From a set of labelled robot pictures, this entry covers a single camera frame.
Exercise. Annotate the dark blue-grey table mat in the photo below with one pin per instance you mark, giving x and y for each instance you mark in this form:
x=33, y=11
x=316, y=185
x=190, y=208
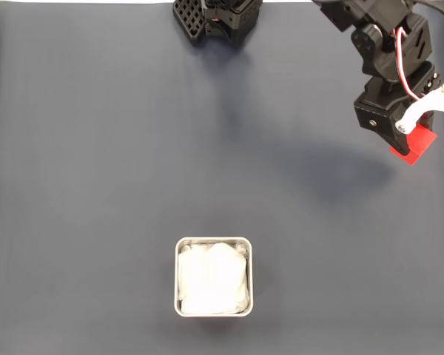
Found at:
x=96, y=148

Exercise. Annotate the small square open box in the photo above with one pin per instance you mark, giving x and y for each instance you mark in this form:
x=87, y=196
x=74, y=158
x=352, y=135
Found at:
x=176, y=277

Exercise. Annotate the white mounted camera module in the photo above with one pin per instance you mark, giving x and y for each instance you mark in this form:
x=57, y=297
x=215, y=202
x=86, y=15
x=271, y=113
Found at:
x=418, y=107

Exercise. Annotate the white tissue paper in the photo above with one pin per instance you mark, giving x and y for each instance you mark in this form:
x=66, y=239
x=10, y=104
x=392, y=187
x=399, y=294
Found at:
x=212, y=277

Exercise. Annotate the red cube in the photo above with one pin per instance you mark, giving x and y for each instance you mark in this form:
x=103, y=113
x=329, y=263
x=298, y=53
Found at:
x=423, y=142

